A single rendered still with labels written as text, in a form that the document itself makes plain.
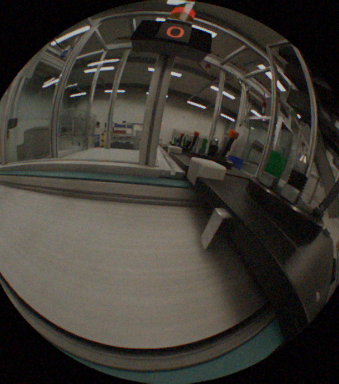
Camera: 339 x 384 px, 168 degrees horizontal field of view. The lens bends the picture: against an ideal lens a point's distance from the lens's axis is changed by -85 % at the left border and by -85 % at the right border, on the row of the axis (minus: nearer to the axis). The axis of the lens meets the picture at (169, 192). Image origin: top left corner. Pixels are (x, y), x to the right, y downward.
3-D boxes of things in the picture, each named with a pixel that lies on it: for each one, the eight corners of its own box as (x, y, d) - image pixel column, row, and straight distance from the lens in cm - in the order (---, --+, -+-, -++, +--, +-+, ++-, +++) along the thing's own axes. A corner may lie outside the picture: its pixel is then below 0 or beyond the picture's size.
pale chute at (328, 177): (331, 219, 52) (341, 216, 52) (328, 219, 39) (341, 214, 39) (311, 146, 60) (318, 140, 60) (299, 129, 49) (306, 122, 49)
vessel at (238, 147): (245, 160, 117) (255, 122, 123) (235, 156, 107) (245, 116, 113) (236, 157, 126) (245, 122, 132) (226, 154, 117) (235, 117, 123)
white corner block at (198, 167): (219, 192, 18) (228, 168, 18) (194, 189, 16) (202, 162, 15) (207, 181, 22) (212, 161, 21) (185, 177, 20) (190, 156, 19)
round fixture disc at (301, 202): (319, 229, 26) (325, 219, 26) (308, 255, 12) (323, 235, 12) (271, 190, 29) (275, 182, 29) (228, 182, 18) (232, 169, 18)
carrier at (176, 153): (259, 187, 37) (273, 146, 37) (183, 175, 21) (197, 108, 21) (218, 164, 54) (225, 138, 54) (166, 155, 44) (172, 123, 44)
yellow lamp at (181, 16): (194, 23, 29) (195, 15, 34) (165, 17, 29) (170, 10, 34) (186, 35, 32) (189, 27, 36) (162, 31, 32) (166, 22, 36)
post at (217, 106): (207, 162, 131) (226, 58, 180) (204, 161, 129) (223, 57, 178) (205, 161, 135) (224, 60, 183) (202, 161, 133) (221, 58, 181)
